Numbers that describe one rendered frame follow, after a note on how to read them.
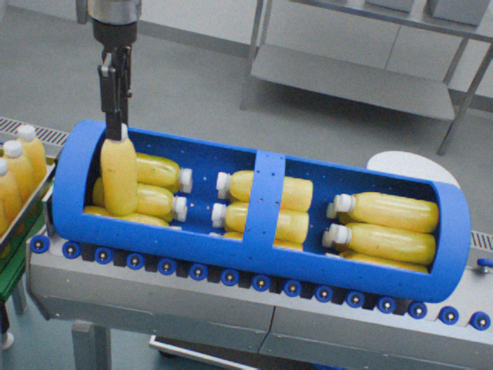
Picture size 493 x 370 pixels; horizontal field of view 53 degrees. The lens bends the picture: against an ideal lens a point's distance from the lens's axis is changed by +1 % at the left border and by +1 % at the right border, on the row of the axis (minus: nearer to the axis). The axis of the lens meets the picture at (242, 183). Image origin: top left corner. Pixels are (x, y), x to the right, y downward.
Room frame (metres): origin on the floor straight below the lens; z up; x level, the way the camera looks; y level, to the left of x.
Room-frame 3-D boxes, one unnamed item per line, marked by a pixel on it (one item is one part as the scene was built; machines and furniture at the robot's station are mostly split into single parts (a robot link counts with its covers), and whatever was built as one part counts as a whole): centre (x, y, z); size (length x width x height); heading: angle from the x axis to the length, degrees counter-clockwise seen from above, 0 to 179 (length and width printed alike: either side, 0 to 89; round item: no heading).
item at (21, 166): (0.92, 0.56, 1.00); 0.07 x 0.07 x 0.20
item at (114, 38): (0.81, 0.27, 1.47); 0.08 x 0.07 x 0.09; 1
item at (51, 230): (0.86, 0.44, 0.99); 0.10 x 0.02 x 0.12; 1
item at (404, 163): (1.21, -0.50, 1.03); 0.28 x 0.28 x 0.01
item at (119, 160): (0.81, 0.26, 1.18); 0.07 x 0.07 x 0.20
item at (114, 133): (0.79, 0.27, 1.32); 0.03 x 0.01 x 0.07; 91
